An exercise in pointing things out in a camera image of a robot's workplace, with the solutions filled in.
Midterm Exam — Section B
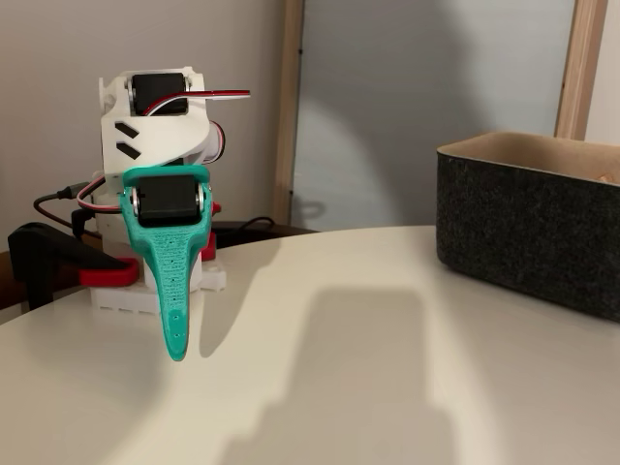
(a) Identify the black power plug cable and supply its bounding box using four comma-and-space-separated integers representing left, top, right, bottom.
71, 207, 98, 239

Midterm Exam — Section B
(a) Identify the frosted grey panel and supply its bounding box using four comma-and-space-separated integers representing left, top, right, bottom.
290, 0, 577, 233

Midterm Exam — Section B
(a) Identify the thin black cable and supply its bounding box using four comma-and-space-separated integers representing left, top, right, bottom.
212, 216, 278, 237

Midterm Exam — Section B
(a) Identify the grey braided USB cable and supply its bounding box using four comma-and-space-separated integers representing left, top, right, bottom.
32, 182, 101, 238

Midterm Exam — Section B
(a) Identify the white studded base plate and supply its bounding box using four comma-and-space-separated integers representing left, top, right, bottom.
89, 263, 228, 316

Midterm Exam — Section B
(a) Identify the black clamp red pad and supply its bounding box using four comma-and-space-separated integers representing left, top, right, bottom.
7, 221, 140, 311
201, 201, 223, 263

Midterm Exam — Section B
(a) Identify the dark grey felt basket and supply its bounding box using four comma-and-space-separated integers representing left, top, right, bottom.
435, 130, 620, 324

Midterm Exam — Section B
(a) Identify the wooden shelf frame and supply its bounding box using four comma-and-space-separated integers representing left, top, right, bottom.
272, 0, 609, 229

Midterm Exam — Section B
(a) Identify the red white servo wire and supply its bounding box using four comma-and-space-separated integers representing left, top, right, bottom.
144, 88, 252, 115
76, 174, 125, 214
205, 120, 228, 166

